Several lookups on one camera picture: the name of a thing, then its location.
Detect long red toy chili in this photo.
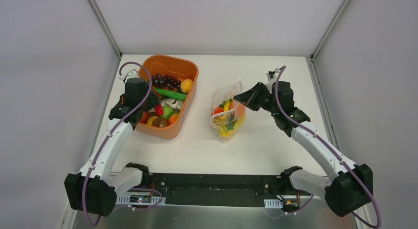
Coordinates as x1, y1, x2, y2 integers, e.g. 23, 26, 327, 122
154, 104, 164, 116

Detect clear zip top bag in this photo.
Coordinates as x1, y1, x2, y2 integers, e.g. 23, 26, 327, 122
210, 79, 246, 143

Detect orange toy carrot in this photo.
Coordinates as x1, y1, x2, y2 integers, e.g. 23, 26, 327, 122
212, 106, 224, 116

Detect yellow banana bunch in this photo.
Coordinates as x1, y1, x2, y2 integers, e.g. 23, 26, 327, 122
218, 99, 245, 138

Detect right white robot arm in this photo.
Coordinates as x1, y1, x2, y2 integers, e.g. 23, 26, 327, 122
233, 81, 373, 217

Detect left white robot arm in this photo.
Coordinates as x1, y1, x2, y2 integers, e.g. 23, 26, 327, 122
64, 77, 159, 216

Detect dark purple toy grapes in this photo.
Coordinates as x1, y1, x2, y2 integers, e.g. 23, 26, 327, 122
152, 74, 181, 92

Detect yellow toy lemon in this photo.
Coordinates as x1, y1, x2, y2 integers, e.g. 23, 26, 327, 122
146, 116, 158, 126

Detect white toy mushroom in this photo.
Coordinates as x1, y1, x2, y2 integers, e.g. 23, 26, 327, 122
166, 99, 184, 110

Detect orange green toy mango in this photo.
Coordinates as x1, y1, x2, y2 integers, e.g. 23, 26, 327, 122
168, 113, 178, 125

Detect yellow orange toy fruit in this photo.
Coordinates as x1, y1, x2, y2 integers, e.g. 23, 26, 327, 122
180, 79, 193, 94

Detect orange plastic bin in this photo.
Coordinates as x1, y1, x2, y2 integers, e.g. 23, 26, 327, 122
136, 55, 199, 139

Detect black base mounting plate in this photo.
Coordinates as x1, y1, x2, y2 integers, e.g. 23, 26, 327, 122
117, 173, 309, 208

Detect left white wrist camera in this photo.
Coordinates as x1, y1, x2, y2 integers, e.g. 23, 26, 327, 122
119, 69, 139, 83

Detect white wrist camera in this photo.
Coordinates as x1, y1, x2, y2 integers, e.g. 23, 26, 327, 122
266, 68, 280, 87
119, 69, 139, 83

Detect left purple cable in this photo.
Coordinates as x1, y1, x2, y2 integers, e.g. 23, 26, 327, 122
81, 61, 164, 227

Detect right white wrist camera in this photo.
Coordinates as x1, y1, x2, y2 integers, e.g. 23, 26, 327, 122
266, 68, 280, 87

